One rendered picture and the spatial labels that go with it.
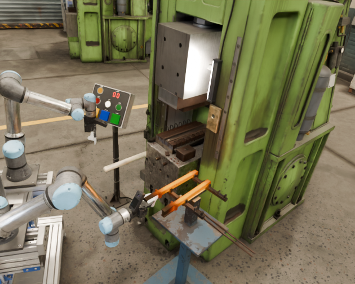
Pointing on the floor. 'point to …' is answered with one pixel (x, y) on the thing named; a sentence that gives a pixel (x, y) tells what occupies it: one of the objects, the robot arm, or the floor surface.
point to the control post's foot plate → (116, 200)
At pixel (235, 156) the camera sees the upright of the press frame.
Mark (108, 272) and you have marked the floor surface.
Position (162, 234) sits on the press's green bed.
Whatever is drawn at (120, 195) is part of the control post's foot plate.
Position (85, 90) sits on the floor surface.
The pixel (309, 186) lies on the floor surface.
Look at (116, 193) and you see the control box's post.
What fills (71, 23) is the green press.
